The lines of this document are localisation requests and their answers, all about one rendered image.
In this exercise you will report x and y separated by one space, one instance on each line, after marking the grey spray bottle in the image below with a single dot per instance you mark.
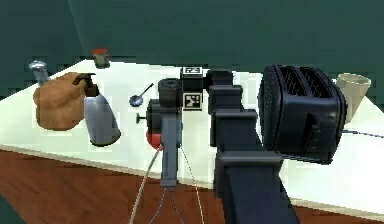
100 123

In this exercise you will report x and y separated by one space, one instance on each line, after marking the cream cup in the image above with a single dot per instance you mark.
353 91

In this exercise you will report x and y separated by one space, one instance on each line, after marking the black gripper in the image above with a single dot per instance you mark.
170 130

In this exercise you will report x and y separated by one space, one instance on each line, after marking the red apple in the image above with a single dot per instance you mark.
154 140

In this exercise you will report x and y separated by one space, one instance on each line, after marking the white table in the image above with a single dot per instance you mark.
50 140

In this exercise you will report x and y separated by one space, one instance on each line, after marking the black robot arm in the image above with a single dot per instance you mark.
246 186

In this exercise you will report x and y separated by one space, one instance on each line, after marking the black toaster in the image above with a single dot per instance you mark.
300 113

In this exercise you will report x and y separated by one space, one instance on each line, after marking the red capped shaker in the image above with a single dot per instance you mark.
100 59

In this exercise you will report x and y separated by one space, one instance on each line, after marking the grey metal bottle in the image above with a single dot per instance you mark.
40 71

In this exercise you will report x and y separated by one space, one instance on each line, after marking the grey metal spoon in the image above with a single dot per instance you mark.
136 100

